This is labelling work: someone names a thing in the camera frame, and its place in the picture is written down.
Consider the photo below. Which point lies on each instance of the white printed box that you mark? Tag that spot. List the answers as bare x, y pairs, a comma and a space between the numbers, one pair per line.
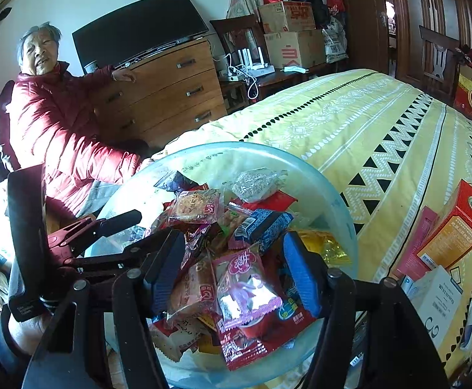
438, 304

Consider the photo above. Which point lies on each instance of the black television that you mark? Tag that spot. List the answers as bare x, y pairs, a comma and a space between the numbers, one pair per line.
138, 24

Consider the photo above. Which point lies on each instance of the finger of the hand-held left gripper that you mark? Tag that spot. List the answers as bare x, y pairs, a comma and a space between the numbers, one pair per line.
138, 248
118, 222

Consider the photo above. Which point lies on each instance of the red gold carton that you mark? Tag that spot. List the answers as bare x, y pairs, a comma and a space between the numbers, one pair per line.
455, 227

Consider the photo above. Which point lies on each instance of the wooden dresser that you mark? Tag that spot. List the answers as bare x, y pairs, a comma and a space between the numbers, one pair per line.
167, 89

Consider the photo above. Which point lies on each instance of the pile of mixed wrappers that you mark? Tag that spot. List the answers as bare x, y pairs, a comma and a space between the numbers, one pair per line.
195, 206

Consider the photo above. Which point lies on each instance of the person's left forearm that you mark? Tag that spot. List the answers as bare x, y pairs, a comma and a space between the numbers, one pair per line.
0, 358

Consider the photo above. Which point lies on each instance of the glass bowl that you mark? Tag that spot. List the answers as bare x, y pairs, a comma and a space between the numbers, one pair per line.
219, 162

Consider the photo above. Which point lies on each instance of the white power strip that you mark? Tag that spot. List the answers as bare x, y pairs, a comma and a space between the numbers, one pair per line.
229, 76

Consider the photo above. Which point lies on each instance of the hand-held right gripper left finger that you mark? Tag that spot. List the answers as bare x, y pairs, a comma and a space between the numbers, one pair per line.
167, 271

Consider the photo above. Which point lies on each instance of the wooden wardrobe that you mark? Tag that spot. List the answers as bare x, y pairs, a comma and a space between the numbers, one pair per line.
422, 4

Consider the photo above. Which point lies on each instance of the dark wooden chair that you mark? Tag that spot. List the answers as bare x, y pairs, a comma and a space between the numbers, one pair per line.
240, 36

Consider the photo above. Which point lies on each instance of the person's left hand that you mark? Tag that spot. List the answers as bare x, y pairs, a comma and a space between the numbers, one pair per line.
25, 334

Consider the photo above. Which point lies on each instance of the paper cup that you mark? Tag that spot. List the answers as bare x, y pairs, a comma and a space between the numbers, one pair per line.
91, 67

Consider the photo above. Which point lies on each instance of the white router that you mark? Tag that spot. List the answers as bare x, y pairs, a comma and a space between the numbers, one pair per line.
254, 63

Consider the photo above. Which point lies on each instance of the pink snack packet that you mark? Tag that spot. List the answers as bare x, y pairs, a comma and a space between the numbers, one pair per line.
240, 279

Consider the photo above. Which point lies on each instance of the cardboard box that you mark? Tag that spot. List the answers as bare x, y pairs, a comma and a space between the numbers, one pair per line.
294, 48
286, 16

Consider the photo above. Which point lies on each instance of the red coffee packet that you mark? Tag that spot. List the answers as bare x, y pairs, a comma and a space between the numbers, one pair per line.
256, 340

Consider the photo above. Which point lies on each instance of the yellow snack packet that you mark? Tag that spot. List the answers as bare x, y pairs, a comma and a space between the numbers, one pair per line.
325, 247

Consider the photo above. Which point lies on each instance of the flat red box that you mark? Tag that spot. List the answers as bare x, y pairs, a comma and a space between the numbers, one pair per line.
416, 243

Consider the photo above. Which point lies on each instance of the blue white small box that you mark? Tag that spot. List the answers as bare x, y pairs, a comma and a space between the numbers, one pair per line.
469, 328

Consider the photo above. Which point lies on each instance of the white face mask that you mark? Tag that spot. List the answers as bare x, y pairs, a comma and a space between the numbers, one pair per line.
294, 69

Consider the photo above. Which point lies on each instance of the dark wooden side table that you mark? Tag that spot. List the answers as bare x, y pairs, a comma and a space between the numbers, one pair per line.
276, 83

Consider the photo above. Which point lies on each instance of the dark blue snack packet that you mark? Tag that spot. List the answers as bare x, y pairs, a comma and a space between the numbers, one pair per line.
171, 182

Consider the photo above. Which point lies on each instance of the yellow patterned bed sheet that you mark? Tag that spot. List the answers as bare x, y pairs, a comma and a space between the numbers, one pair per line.
361, 129

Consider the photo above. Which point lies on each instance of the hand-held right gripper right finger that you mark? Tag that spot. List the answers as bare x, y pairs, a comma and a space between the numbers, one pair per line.
304, 279

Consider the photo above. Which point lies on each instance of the white plastic bag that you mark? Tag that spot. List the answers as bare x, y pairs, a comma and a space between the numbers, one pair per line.
335, 42

